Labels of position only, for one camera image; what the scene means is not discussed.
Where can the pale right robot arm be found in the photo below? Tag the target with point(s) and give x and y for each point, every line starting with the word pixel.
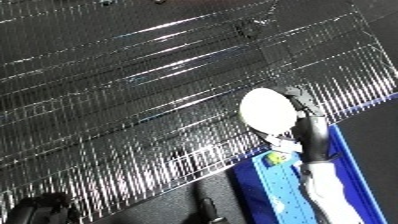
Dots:
pixel 329 196

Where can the white paper cup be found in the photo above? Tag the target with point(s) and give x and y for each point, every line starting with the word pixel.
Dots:
pixel 266 110

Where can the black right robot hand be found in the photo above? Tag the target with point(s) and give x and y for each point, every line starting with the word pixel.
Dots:
pixel 313 136

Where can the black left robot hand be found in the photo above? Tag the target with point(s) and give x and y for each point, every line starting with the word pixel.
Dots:
pixel 41 210

